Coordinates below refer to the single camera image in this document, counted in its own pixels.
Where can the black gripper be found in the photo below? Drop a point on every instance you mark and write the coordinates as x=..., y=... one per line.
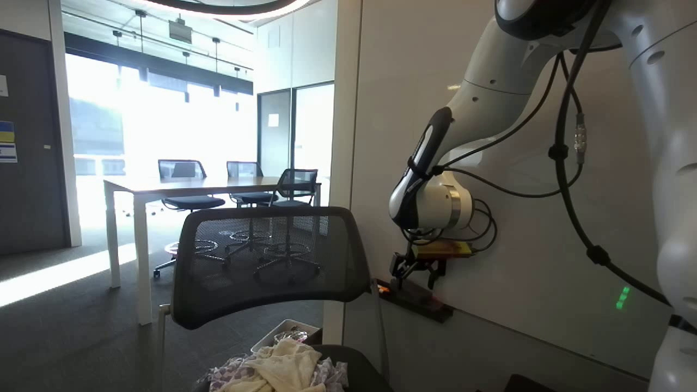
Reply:
x=405, y=264

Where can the black whiteboard eraser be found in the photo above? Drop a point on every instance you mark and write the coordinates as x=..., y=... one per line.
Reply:
x=419, y=300

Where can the large whiteboard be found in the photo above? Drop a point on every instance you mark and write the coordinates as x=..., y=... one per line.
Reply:
x=532, y=304

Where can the dark marker tray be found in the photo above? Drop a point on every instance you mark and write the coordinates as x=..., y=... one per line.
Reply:
x=442, y=314

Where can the black chair behind table right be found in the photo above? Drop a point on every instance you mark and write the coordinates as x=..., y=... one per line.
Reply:
x=296, y=189

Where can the black chair behind table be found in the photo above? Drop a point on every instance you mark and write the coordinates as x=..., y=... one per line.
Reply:
x=248, y=174
x=296, y=189
x=183, y=174

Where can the crumpled white cloth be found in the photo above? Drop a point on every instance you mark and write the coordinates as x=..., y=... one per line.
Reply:
x=284, y=366

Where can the black mesh office chair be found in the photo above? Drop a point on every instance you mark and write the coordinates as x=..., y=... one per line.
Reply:
x=236, y=260

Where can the black chair behind table middle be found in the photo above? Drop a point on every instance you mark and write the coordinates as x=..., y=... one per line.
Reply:
x=248, y=174

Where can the black chair behind table left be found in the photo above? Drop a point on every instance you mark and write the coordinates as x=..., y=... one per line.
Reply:
x=183, y=174

